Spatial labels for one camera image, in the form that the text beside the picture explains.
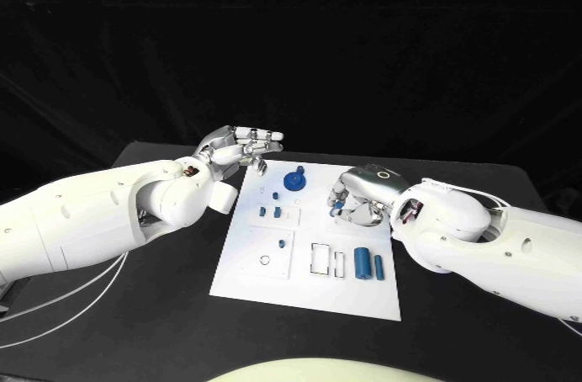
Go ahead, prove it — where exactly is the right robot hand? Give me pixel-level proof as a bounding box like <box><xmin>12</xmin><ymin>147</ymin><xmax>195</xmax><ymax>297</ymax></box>
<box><xmin>326</xmin><ymin>163</ymin><xmax>411</xmax><ymax>228</ymax></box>

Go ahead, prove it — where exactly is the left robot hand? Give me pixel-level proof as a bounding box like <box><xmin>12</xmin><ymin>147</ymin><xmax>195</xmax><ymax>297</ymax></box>
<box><xmin>192</xmin><ymin>125</ymin><xmax>286</xmax><ymax>181</ymax></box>

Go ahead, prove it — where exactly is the white task board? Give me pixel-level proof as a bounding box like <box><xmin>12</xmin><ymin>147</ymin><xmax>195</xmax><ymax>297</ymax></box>
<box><xmin>209</xmin><ymin>159</ymin><xmax>404</xmax><ymax>322</ymax></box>

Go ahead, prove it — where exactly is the blue gear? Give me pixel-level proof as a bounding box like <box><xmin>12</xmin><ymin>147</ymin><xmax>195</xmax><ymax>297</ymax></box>
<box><xmin>283</xmin><ymin>171</ymin><xmax>309</xmax><ymax>192</ymax></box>

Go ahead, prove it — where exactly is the thick blue cylinder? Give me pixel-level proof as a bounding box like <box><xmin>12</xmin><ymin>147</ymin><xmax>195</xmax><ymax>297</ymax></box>
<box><xmin>353</xmin><ymin>247</ymin><xmax>373</xmax><ymax>280</ymax></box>

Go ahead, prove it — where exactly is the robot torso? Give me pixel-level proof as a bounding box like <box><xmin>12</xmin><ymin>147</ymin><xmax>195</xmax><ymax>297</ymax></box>
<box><xmin>206</xmin><ymin>358</ymin><xmax>450</xmax><ymax>382</ymax></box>

